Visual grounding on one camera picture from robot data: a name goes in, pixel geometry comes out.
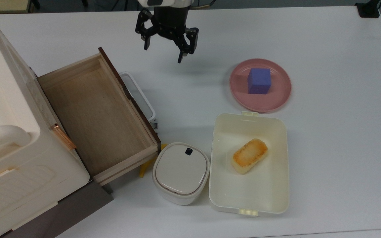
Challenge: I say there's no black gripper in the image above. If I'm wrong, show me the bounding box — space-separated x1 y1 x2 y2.
135 6 199 64

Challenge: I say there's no wooden drawer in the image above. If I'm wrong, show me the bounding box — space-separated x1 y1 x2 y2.
37 47 161 186

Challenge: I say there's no yellow banana toy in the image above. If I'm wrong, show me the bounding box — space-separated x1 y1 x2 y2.
139 143 168 178

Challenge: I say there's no toasted bread toy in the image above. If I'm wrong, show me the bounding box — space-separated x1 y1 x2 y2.
231 138 269 175

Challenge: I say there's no cream plastic drawer cabinet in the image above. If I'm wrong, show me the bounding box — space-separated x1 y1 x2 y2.
0 7 90 238

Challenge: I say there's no purple cube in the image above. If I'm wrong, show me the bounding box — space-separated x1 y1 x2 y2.
247 68 272 95

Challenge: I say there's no pink plate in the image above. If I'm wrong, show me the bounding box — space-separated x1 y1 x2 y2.
229 59 292 113

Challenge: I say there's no small white lidded bin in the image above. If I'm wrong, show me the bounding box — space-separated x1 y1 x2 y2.
152 142 210 206

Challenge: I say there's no copper latch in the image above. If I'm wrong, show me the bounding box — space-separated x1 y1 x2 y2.
51 123 77 151

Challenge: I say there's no yellow wooden furniture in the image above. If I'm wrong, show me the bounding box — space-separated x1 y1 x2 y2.
0 0 34 14

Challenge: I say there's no cream lunch box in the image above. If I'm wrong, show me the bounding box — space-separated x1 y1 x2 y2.
208 111 290 217

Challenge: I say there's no brown cabinet base board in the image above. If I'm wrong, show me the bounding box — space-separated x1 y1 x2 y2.
0 180 114 238

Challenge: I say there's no black table clamp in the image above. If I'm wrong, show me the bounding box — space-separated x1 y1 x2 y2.
355 0 381 19

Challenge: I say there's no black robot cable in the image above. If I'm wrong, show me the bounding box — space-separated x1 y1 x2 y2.
190 0 217 9

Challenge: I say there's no white drawer handle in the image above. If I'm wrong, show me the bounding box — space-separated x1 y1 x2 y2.
119 71 157 122

